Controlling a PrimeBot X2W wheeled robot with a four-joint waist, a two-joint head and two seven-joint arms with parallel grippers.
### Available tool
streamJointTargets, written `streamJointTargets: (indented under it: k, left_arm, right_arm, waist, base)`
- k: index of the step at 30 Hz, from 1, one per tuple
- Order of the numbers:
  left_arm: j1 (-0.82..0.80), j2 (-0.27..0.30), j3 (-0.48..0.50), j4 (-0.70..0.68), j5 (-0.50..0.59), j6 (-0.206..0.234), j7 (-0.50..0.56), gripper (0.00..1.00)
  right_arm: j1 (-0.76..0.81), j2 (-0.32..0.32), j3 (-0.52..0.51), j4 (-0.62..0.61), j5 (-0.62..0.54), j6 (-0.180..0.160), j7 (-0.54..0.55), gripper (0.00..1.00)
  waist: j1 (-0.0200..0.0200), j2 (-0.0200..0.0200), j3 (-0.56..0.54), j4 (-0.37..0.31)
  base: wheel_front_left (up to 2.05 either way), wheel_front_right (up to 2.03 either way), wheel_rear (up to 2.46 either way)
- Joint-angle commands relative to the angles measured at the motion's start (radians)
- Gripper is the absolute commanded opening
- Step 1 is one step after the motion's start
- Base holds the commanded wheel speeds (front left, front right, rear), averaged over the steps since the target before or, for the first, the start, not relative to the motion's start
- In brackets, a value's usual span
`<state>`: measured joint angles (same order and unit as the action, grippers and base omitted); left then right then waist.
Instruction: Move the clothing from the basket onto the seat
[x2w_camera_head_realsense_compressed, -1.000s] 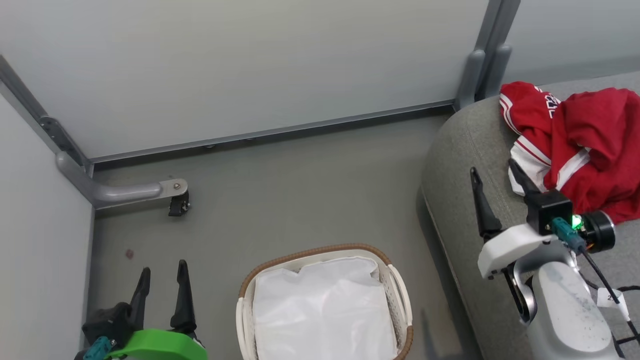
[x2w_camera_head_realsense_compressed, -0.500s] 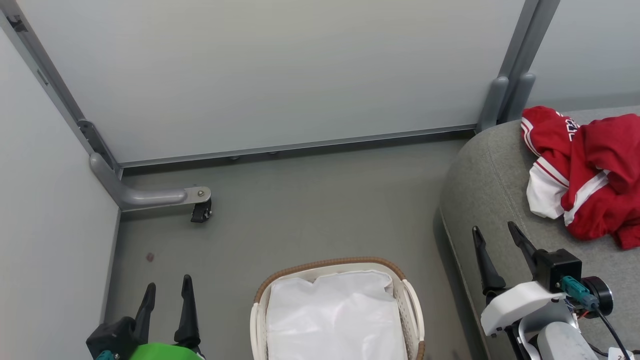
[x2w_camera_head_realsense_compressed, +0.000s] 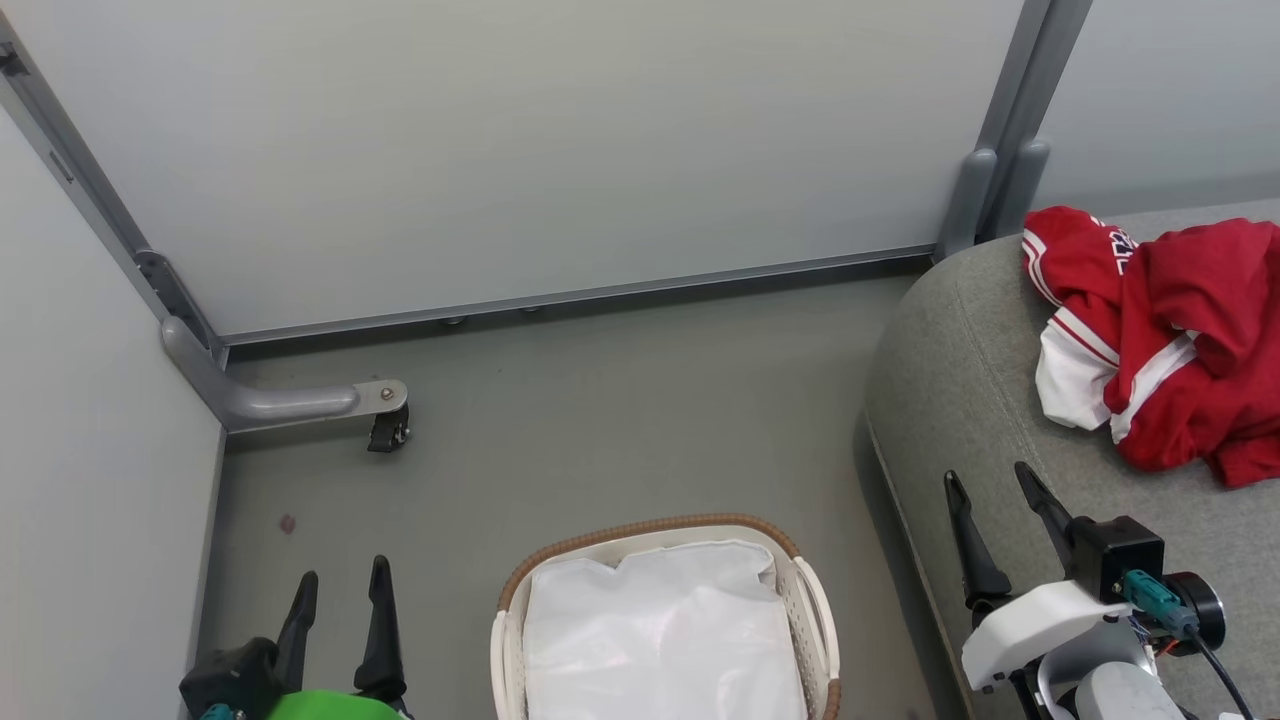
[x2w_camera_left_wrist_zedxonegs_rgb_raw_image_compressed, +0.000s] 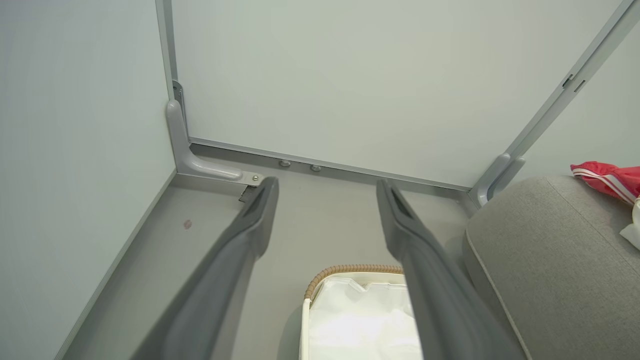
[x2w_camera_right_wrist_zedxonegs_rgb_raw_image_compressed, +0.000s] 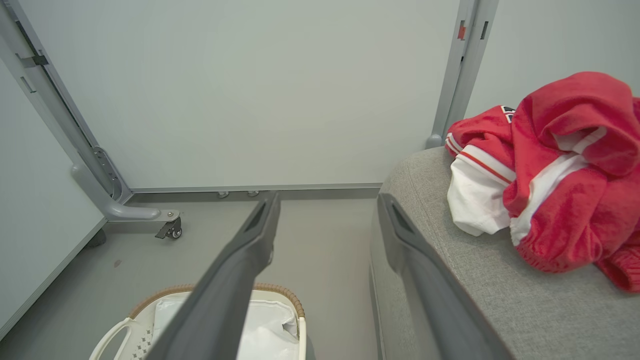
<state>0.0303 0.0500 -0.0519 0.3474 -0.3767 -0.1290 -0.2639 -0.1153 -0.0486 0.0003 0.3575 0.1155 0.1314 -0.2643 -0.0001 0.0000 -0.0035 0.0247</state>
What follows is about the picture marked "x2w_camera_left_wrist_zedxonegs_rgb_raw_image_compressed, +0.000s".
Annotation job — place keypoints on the red garment with white stripes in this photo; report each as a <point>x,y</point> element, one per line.
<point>612,179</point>

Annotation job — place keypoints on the small silver levelling foot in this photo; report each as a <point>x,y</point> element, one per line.
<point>315,168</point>
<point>284,163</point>

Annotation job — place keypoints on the beige fabric sofa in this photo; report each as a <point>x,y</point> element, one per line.
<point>560,270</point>

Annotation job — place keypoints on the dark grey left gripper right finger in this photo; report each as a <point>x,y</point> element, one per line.
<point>445,310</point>

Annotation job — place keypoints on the white laundry basket rattan rim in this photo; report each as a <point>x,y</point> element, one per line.
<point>360,320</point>

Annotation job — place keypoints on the grey partition foot bracket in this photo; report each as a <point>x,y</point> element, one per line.
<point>492,180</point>
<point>200,167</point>

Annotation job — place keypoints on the grey aluminium partition post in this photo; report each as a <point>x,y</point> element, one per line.
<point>166,45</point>
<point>575,80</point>

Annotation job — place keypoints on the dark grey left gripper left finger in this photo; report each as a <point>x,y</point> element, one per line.
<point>210,300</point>

